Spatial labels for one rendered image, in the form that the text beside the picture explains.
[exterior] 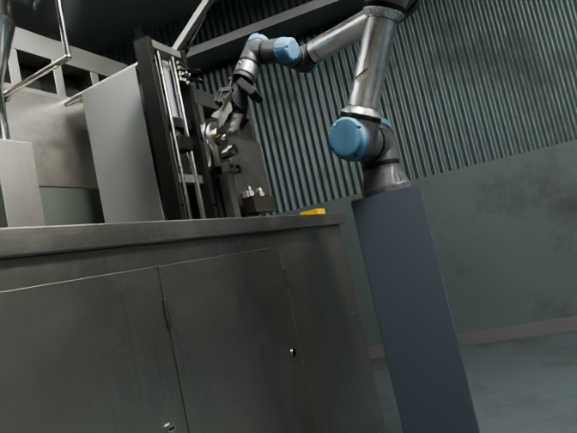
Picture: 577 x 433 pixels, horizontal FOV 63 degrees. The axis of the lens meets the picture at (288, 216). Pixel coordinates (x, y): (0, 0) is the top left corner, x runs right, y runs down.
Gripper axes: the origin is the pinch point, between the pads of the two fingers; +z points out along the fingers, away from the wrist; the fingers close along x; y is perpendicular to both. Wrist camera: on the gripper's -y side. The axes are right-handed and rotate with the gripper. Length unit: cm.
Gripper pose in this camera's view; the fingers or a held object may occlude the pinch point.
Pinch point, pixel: (226, 130)
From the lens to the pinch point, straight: 147.9
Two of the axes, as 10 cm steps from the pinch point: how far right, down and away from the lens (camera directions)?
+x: -5.4, -4.3, -7.2
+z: -3.3, 9.0, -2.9
